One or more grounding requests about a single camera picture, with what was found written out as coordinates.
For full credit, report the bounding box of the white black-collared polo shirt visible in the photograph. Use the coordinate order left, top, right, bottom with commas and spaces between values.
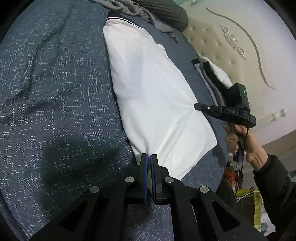
103, 11, 217, 179

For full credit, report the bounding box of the person's right forearm black sleeve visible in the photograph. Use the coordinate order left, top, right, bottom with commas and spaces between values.
254, 155, 295, 232

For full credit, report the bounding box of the folded clothes stack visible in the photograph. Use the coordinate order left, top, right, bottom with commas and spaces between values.
191, 58, 234, 107

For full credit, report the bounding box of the person's right hand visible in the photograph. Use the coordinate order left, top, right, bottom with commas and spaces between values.
224, 124, 268, 172

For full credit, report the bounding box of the cardboard box clutter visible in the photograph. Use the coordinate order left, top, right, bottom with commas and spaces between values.
223, 161, 268, 235

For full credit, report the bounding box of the cream tufted headboard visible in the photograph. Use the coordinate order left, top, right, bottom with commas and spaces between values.
181, 1, 295, 145

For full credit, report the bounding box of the blue patterned bed sheet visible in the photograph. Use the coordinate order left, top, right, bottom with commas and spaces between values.
0, 0, 228, 241

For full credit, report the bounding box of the dark grey long pillow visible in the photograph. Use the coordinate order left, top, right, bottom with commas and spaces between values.
135, 0, 189, 32

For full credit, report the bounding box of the grey knit sweater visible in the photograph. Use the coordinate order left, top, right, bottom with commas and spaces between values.
90, 0, 179, 43

